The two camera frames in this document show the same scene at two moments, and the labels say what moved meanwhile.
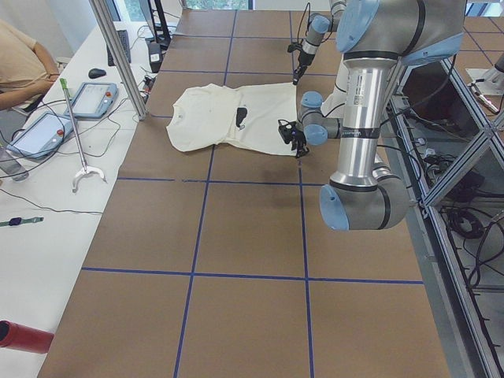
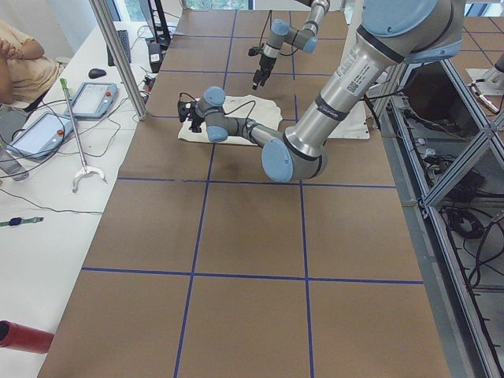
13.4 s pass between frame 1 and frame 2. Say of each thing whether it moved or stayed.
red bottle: stayed
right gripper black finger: moved
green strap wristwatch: stayed
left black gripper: moved
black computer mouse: stayed
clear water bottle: stayed
